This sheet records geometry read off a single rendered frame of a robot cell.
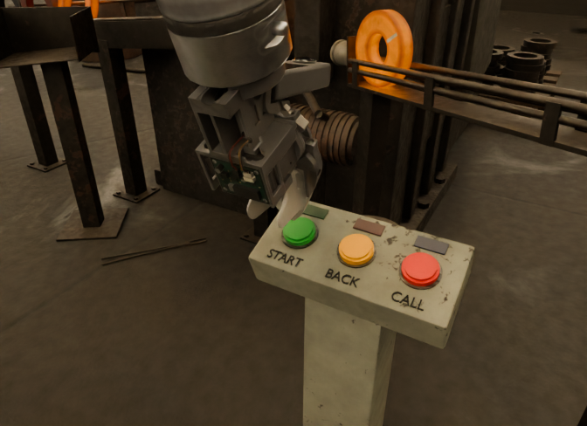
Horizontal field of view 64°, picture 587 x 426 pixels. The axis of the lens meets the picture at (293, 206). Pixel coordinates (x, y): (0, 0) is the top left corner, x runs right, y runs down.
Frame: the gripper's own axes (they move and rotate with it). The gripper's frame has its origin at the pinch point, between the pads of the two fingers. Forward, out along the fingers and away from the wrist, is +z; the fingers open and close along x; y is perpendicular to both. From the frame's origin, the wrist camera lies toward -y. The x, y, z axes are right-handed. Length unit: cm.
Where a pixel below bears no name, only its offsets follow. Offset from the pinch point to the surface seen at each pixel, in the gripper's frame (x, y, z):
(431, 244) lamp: 14.9, -3.8, 5.0
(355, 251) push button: 7.6, 0.8, 4.1
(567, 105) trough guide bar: 24.4, -29.1, 2.2
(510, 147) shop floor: 9, -164, 129
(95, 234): -104, -20, 75
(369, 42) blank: -15, -57, 14
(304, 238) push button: 1.2, 1.1, 4.3
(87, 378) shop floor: -57, 21, 62
